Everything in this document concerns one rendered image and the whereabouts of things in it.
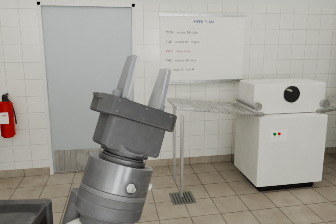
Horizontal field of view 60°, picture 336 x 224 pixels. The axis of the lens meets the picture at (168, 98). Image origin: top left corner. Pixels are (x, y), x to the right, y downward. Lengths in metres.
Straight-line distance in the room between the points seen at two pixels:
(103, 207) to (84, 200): 0.03
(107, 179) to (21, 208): 0.47
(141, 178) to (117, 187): 0.03
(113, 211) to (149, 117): 0.12
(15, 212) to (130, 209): 0.46
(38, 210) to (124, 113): 0.47
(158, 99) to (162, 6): 3.31
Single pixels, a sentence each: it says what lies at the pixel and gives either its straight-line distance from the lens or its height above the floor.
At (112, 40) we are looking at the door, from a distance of 3.66.
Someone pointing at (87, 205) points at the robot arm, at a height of 1.43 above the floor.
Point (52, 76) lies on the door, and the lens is 3.75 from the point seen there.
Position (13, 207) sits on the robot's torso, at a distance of 0.82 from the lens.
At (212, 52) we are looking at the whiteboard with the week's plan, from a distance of 3.82.
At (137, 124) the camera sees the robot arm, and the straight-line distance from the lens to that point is 0.38.
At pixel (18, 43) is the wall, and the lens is 3.78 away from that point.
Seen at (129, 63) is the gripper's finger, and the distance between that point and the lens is 0.39.
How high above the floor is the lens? 1.61
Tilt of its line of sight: 11 degrees down
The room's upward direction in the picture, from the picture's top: straight up
